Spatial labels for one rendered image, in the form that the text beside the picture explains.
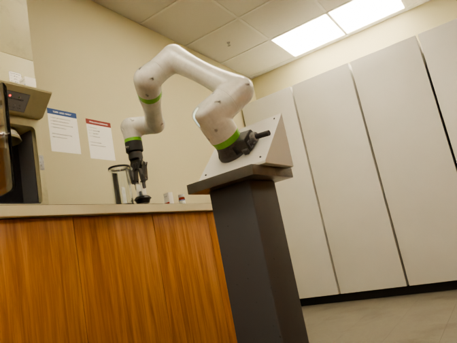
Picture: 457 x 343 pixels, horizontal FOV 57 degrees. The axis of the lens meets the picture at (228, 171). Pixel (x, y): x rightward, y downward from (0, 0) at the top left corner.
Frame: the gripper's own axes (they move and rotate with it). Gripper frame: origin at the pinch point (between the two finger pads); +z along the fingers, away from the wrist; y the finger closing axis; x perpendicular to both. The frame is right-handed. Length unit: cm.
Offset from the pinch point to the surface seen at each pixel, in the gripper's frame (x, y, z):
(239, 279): -21, 63, 52
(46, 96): -47, -2, -44
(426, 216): 235, 95, 44
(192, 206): 19.3, 16.3, 13.1
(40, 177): -48, -13, -8
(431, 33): 236, 139, -108
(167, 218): 1.4, 13.5, 18.4
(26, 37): -47, -12, -78
